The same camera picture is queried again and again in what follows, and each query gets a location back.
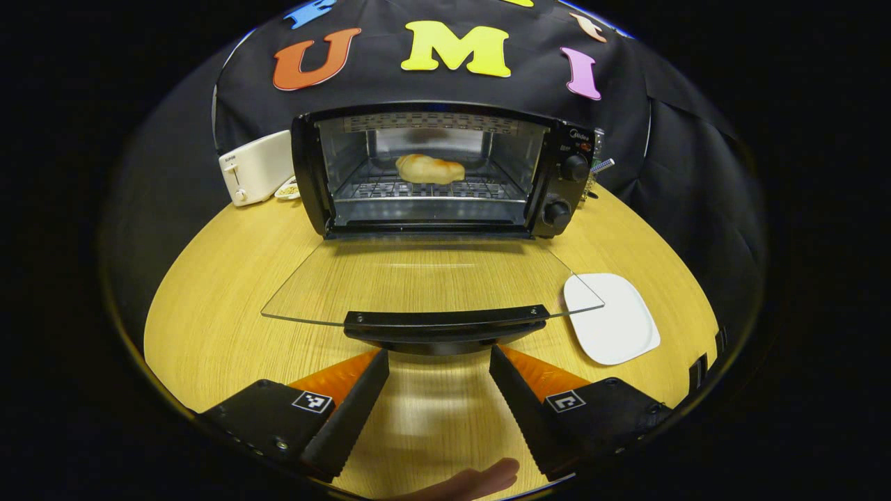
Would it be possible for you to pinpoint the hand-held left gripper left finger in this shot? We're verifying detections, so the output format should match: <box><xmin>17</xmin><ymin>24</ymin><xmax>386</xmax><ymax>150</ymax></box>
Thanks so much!
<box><xmin>197</xmin><ymin>349</ymin><xmax>391</xmax><ymax>482</ymax></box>

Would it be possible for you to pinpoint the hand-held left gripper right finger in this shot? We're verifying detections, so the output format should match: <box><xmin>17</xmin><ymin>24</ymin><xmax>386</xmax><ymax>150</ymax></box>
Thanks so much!
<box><xmin>489</xmin><ymin>345</ymin><xmax>674</xmax><ymax>482</ymax></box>

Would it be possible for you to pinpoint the black electric oven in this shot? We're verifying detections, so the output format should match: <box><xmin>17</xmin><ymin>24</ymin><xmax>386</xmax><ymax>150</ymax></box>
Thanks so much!
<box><xmin>260</xmin><ymin>102</ymin><xmax>606</xmax><ymax>356</ymax></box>

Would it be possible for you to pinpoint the golden croissant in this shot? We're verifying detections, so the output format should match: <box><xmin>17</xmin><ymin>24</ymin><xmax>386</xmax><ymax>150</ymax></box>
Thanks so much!
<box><xmin>395</xmin><ymin>153</ymin><xmax>466</xmax><ymax>186</ymax></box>

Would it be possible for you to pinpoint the white square plate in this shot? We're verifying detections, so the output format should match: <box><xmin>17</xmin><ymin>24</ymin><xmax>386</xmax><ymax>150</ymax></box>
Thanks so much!
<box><xmin>563</xmin><ymin>272</ymin><xmax>661</xmax><ymax>367</ymax></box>

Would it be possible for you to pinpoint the white toaster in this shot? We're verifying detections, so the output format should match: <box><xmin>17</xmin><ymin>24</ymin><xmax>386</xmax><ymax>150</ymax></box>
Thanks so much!
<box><xmin>218</xmin><ymin>129</ymin><xmax>295</xmax><ymax>207</ymax></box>

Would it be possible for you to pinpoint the black backdrop cloth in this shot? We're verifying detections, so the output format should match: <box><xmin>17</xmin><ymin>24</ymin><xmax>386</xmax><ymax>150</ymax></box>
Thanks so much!
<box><xmin>104</xmin><ymin>0</ymin><xmax>766</xmax><ymax>335</ymax></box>

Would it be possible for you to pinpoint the metal wire holder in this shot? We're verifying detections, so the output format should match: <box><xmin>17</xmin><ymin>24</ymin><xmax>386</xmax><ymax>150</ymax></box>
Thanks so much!
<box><xmin>583</xmin><ymin>128</ymin><xmax>615</xmax><ymax>203</ymax></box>

